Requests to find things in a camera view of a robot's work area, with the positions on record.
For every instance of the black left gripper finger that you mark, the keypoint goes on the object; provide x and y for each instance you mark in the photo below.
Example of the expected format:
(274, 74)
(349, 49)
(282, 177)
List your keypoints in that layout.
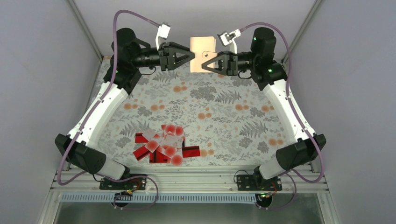
(177, 53)
(180, 60)

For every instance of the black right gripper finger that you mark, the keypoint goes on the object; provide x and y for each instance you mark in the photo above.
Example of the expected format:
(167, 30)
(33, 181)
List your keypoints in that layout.
(218, 69)
(221, 58)

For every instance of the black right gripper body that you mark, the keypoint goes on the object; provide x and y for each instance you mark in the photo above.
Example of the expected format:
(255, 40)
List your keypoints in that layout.
(233, 66)

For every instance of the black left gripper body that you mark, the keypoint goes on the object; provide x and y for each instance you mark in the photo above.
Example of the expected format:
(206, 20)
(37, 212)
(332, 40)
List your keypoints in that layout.
(162, 52)

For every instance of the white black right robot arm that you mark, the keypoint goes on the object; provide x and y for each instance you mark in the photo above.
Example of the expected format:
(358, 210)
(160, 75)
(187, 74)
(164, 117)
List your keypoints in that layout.
(303, 144)

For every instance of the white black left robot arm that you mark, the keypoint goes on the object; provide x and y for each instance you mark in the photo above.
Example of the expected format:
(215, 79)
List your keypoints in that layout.
(130, 54)

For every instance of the pile of red white cards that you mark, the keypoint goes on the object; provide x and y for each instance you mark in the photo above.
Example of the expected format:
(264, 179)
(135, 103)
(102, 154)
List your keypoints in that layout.
(166, 146)

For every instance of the floral patterned table mat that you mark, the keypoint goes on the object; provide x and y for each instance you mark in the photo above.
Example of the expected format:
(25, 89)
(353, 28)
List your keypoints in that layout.
(229, 118)

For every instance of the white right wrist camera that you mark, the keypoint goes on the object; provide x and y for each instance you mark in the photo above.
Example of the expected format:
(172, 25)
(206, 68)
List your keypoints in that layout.
(228, 39)

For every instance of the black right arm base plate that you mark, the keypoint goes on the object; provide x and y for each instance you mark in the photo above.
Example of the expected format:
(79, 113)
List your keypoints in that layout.
(255, 183)

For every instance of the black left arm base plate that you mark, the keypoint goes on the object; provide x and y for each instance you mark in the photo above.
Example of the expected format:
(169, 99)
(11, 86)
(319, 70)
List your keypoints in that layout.
(137, 183)

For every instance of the aluminium rail frame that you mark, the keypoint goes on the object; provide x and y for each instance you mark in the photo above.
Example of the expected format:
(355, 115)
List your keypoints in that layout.
(183, 181)

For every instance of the slotted grey cable duct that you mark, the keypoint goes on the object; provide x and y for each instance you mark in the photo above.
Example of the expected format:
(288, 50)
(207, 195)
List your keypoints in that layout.
(101, 197)

